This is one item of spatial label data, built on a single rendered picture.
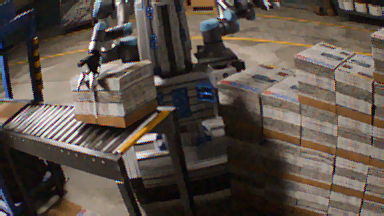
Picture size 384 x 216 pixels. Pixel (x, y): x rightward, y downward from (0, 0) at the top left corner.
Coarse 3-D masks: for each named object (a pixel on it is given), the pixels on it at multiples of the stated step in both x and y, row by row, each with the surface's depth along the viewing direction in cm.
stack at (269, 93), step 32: (224, 96) 266; (256, 96) 248; (288, 96) 235; (224, 128) 275; (288, 128) 237; (320, 128) 218; (352, 128) 196; (256, 160) 264; (288, 160) 243; (320, 160) 222; (352, 160) 202; (256, 192) 273; (288, 192) 251; (320, 192) 228
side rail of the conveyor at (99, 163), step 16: (0, 128) 271; (16, 144) 258; (32, 144) 245; (48, 144) 234; (64, 144) 230; (64, 160) 231; (80, 160) 223; (96, 160) 216; (112, 160) 210; (112, 176) 215; (128, 176) 216
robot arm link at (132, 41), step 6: (132, 36) 304; (120, 42) 298; (126, 42) 296; (132, 42) 297; (120, 48) 297; (126, 48) 298; (132, 48) 299; (120, 54) 298; (126, 54) 299; (132, 54) 300; (138, 54) 304
